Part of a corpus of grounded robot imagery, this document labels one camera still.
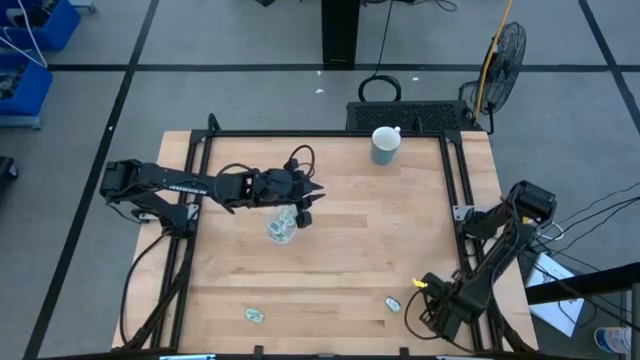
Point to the blue storage bin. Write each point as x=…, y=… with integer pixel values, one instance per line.
x=35, y=95
x=60, y=30

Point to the black bar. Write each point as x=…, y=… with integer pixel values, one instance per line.
x=590, y=282

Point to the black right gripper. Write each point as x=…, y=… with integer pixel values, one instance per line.
x=460, y=300

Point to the grey bin base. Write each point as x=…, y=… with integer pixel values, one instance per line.
x=20, y=121

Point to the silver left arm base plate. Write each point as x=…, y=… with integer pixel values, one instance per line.
x=193, y=212

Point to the white label strip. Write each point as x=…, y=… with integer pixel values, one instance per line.
x=465, y=358
x=187, y=357

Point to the grey mug white inside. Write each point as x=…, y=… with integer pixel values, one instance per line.
x=385, y=155

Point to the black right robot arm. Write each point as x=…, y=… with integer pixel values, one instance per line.
x=500, y=255

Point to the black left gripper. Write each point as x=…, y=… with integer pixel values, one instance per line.
x=275, y=187

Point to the grey cart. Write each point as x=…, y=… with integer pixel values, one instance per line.
x=82, y=5

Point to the clear plastic cup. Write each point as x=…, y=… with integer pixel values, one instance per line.
x=281, y=240

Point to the white box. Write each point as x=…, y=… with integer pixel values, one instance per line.
x=550, y=270

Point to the black floor fan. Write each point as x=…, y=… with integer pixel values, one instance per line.
x=504, y=62

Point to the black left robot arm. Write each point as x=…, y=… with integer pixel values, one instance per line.
x=160, y=176

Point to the black column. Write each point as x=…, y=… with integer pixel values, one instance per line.
x=341, y=30

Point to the black metal table frame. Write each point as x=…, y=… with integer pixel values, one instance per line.
x=325, y=133

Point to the grey post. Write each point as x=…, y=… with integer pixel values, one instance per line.
x=636, y=325

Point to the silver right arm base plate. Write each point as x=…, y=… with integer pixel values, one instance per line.
x=462, y=212

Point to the black caster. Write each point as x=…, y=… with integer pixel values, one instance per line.
x=6, y=167

